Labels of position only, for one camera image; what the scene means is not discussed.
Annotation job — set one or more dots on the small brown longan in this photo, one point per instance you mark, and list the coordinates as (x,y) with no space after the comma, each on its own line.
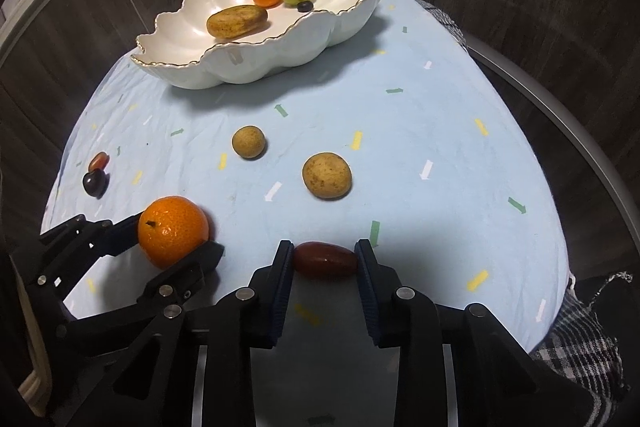
(248,141)

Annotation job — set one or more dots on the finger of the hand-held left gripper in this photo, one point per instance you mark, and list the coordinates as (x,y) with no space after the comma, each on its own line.
(195,264)
(75,242)

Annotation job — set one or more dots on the white scalloped bowl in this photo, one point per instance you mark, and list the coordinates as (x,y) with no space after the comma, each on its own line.
(300,52)

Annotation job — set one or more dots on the red jujube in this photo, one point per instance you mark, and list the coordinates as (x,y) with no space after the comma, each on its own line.
(325,259)
(99,161)

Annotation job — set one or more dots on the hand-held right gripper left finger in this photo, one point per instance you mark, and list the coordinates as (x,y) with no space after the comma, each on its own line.
(281,297)

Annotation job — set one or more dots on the grey metal rail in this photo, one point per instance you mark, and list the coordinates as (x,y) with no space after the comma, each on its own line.
(575,142)

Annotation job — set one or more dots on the large brown longan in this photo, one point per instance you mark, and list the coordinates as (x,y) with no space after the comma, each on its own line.
(326,175)

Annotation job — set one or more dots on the light blue patterned tablecloth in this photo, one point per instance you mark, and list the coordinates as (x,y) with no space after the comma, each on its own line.
(425,232)

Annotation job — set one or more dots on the dark blueberry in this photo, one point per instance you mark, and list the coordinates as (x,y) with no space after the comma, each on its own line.
(305,6)

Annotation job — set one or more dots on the yellow mango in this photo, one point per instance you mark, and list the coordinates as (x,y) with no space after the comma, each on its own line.
(237,22)

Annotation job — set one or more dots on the dark purple plum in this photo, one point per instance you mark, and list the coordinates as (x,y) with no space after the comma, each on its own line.
(95,184)

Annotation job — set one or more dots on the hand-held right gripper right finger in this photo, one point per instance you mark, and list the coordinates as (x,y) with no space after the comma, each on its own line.
(371,297)

